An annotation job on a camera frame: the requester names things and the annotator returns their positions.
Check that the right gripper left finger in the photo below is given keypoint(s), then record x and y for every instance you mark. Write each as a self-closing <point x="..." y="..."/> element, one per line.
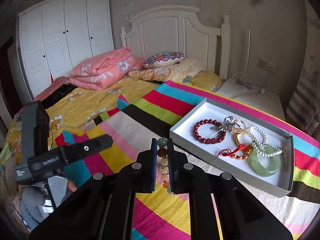
<point x="122" y="187"/>

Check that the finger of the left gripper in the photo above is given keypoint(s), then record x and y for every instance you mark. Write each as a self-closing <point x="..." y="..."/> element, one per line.
<point x="72" y="153"/>

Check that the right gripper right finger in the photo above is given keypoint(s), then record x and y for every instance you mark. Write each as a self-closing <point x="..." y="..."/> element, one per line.
<point x="187" y="178"/>

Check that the enamel flower brooch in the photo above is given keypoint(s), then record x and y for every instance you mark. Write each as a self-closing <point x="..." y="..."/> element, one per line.
<point x="284" y="157"/>

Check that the grey shallow jewelry box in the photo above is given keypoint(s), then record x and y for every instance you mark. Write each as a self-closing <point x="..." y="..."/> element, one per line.
<point x="279" y="184"/>

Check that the gloved left hand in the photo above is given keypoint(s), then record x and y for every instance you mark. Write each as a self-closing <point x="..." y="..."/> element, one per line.
<point x="35" y="206"/>

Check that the gold bangle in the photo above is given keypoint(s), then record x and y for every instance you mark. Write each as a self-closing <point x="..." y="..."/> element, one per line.
<point x="241" y="136"/>

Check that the folded pink quilt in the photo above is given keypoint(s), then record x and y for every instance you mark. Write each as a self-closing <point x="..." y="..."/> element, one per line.
<point x="102" y="71"/>

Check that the striped colourful bed cloth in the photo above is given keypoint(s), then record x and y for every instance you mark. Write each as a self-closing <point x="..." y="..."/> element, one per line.
<point x="132" y="130"/>

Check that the green jade bangle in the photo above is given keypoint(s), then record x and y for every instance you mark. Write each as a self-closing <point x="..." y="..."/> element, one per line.
<point x="267" y="163"/>

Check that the yellow floral pillow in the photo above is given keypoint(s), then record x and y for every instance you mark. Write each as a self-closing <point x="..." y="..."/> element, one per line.
<point x="182" y="71"/>

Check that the white nightstand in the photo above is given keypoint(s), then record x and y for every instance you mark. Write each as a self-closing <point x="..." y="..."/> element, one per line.
<point x="256" y="97"/>

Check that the white wardrobe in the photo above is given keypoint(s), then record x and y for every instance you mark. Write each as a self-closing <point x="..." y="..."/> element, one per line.
<point x="54" y="36"/>

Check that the embroidered round pillow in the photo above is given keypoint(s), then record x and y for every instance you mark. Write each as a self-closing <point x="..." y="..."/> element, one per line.
<point x="163" y="60"/>

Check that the striped printed curtain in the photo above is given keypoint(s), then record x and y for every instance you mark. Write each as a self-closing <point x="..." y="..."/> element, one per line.
<point x="303" y="108"/>

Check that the white bed headboard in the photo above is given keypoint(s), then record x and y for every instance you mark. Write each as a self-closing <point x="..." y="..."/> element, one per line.
<point x="177" y="28"/>

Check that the white standing lamp pole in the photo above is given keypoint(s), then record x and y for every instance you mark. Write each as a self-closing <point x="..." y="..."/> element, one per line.
<point x="241" y="79"/>

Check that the wall power socket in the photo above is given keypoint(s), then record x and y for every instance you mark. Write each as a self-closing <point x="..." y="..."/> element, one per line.
<point x="267" y="66"/>

